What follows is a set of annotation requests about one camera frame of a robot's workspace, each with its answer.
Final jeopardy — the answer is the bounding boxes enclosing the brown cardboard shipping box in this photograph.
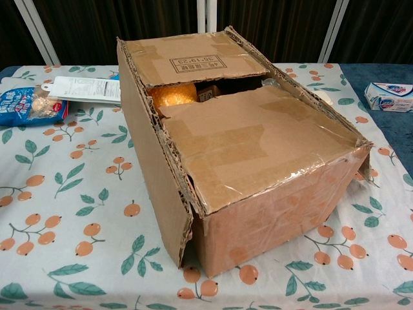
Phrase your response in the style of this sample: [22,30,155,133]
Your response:
[116,25,375,278]

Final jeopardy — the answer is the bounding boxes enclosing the small brown carton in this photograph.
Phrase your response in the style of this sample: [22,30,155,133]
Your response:
[196,85,222,103]

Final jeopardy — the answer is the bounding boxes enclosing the yellow rubber chicken toy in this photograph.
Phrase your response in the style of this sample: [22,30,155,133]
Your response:
[147,82,198,107]

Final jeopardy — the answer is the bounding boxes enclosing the floral orange fruit tablecloth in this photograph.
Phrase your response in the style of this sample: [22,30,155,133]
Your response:
[0,63,413,310]

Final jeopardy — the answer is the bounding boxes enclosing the white product backing card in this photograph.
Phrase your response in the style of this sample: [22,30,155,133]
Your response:
[40,76,123,105]

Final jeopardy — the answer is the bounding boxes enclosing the black pleated curtain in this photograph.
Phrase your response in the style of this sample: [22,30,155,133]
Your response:
[0,0,413,72]

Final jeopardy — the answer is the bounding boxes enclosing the white blue soap box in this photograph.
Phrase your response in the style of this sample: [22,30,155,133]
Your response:
[364,82,413,113]

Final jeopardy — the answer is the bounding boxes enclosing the blue snack bag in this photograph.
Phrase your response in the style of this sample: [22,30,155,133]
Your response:
[0,85,70,127]

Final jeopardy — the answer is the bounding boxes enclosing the white frame pole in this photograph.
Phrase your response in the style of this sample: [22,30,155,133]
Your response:
[197,0,217,32]
[317,0,351,64]
[14,0,61,65]

